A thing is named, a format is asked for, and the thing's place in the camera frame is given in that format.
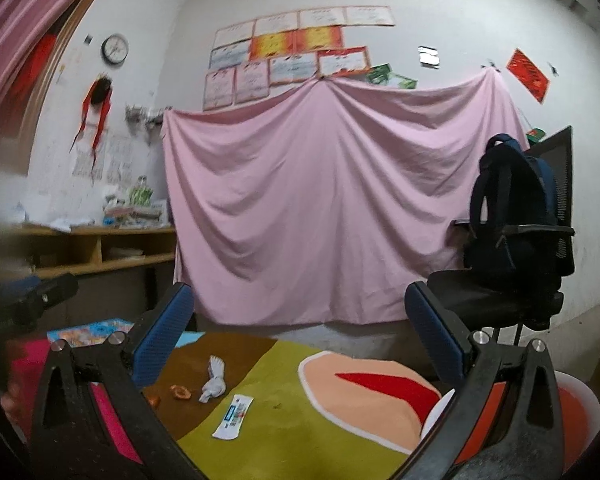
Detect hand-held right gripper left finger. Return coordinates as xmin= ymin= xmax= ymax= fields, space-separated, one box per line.
xmin=30 ymin=282 xmax=203 ymax=480

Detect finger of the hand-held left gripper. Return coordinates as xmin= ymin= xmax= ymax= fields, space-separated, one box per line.
xmin=7 ymin=272 xmax=79 ymax=331

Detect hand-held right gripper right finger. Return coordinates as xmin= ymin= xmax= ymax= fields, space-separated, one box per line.
xmin=405 ymin=281 xmax=563 ymax=480

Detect white tissue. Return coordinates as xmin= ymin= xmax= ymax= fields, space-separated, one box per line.
xmin=198 ymin=355 xmax=227 ymax=404

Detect white printed packet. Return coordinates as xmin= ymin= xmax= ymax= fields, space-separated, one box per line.
xmin=211 ymin=394 xmax=256 ymax=441

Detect orange plastic basin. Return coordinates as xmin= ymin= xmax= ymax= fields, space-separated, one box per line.
xmin=420 ymin=370 xmax=600 ymax=480

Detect wooden shelf unit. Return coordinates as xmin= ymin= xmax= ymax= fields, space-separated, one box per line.
xmin=10 ymin=225 xmax=178 ymax=331

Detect black office chair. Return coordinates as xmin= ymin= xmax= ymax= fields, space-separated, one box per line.
xmin=426 ymin=125 xmax=577 ymax=346

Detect stack of books and papers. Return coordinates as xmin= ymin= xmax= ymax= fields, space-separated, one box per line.
xmin=102 ymin=195 xmax=173 ymax=228

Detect glass jar green contents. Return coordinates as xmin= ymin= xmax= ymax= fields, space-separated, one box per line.
xmin=130 ymin=176 xmax=153 ymax=206

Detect colourful patchwork blanket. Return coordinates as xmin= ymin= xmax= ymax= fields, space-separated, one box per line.
xmin=5 ymin=330 xmax=461 ymax=480

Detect dark blue backpack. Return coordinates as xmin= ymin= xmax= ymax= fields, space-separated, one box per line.
xmin=462 ymin=133 xmax=561 ymax=273

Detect pink hanging bed sheet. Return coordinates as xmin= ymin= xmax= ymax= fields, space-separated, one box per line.
xmin=162 ymin=67 xmax=528 ymax=326

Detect red black hanging ornament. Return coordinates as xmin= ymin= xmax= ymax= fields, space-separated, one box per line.
xmin=70 ymin=74 xmax=115 ymax=166

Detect wooden framed mirror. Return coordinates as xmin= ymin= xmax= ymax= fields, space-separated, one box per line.
xmin=10 ymin=0 xmax=118 ymax=133

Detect pink striped cloth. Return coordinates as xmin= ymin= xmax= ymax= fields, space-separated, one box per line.
xmin=0 ymin=0 xmax=98 ymax=128

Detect white wall chart sheet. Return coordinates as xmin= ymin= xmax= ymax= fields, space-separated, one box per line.
xmin=72 ymin=135 xmax=105 ymax=181
xmin=105 ymin=135 xmax=135 ymax=186

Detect metal wire wall rack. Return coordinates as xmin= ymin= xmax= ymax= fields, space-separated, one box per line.
xmin=125 ymin=105 xmax=173 ymax=128

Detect round wall clock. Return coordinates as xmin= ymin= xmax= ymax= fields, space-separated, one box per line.
xmin=101 ymin=34 xmax=130 ymax=65

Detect red diamond wall poster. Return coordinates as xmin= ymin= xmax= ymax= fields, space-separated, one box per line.
xmin=506 ymin=48 xmax=551 ymax=106

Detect group of wall certificates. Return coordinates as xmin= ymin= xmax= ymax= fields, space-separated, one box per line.
xmin=202 ymin=6 xmax=396 ymax=111

